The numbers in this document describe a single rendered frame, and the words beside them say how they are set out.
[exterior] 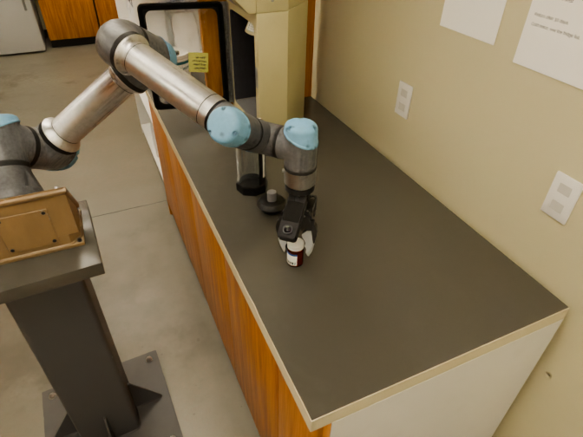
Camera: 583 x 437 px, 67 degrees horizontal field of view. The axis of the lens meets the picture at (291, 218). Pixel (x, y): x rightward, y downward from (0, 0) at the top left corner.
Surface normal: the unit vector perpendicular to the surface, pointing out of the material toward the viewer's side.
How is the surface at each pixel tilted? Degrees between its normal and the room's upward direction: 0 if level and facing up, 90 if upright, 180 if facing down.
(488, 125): 90
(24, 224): 90
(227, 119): 58
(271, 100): 90
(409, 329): 0
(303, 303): 0
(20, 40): 90
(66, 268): 0
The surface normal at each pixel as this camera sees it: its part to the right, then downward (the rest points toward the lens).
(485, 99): -0.91, 0.24
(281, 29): 0.41, 0.56
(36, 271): 0.02, -0.79
